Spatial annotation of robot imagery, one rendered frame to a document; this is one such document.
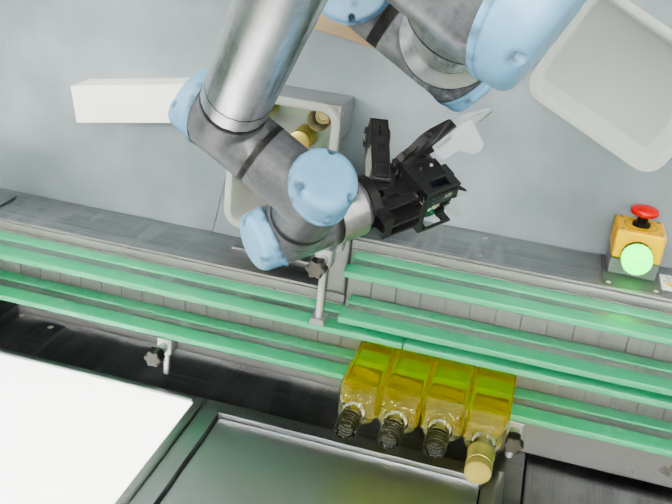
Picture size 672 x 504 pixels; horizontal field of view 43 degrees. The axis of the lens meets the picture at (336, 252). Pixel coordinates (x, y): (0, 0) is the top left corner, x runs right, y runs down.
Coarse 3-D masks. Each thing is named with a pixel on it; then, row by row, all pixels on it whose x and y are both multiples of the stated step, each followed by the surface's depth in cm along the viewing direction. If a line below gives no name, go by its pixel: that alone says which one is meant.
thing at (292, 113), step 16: (288, 112) 137; (304, 112) 136; (336, 112) 128; (288, 128) 138; (336, 128) 128; (320, 144) 137; (336, 144) 129; (240, 192) 140; (224, 208) 138; (240, 208) 141; (256, 208) 143
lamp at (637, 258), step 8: (624, 248) 125; (632, 248) 123; (640, 248) 123; (648, 248) 124; (624, 256) 123; (632, 256) 123; (640, 256) 122; (648, 256) 122; (624, 264) 124; (632, 264) 123; (640, 264) 123; (648, 264) 123; (632, 272) 124; (640, 272) 123
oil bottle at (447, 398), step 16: (448, 368) 122; (464, 368) 122; (432, 384) 118; (448, 384) 118; (464, 384) 118; (432, 400) 114; (448, 400) 114; (464, 400) 115; (432, 416) 113; (448, 416) 112; (464, 416) 114
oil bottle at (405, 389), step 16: (400, 352) 125; (400, 368) 121; (416, 368) 122; (432, 368) 123; (400, 384) 117; (416, 384) 118; (384, 400) 115; (400, 400) 114; (416, 400) 115; (384, 416) 115; (416, 416) 115
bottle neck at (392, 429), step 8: (392, 416) 113; (400, 416) 113; (384, 424) 112; (392, 424) 111; (400, 424) 112; (384, 432) 110; (392, 432) 110; (400, 432) 111; (384, 440) 111; (392, 440) 112; (400, 440) 110; (384, 448) 111; (392, 448) 110
